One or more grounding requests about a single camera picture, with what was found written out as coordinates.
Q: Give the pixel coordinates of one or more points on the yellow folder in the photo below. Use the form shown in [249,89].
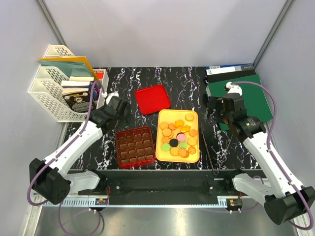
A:
[76,59]

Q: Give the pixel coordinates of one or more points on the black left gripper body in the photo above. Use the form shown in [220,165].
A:
[116,118]

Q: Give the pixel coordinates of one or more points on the white mesh file organizer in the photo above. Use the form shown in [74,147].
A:
[46,87]

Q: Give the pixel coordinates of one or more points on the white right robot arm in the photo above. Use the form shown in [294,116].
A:
[286,197]

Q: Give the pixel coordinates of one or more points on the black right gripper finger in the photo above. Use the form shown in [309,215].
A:
[209,114]
[213,104]

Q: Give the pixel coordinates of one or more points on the green macaron cookie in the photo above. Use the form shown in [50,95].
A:
[165,147]
[183,145]

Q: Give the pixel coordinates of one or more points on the blue binder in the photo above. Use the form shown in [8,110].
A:
[223,72]

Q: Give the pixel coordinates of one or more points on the round cookie top right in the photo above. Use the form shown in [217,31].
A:
[189,116]

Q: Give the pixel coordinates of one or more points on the black oreo cookie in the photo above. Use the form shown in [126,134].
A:
[173,143]

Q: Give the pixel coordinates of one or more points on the red cookie box with tray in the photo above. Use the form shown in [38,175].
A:
[135,147]

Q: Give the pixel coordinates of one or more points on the teal folder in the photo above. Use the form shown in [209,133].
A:
[69,68]

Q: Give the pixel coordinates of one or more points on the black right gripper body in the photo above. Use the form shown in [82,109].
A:
[223,115]

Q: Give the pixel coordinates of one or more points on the green macaron cookie right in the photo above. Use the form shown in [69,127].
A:
[183,145]

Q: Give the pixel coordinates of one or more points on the metal tongs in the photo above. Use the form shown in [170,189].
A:
[216,158]

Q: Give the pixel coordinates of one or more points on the orange flower cookie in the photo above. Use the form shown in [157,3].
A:
[192,150]

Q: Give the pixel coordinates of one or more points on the orange fish cookie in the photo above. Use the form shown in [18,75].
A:
[185,129]

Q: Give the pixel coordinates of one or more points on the white pen holder box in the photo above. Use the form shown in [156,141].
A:
[104,79]

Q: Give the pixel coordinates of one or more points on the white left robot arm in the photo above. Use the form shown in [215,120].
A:
[50,177]

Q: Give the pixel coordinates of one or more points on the green macaron cookie left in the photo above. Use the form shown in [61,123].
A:
[165,147]

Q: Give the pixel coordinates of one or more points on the red box lid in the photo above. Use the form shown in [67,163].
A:
[152,99]

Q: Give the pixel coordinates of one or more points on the pink macaron cookie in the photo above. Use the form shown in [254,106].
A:
[181,137]

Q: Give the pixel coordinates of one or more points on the green folder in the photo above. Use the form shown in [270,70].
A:
[254,97]

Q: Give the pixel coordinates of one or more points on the yellow plastic tray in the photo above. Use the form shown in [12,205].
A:
[169,124]

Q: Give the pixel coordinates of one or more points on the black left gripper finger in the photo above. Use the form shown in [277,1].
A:
[121,118]
[130,120]

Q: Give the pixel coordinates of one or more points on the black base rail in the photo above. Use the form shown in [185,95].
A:
[165,187]

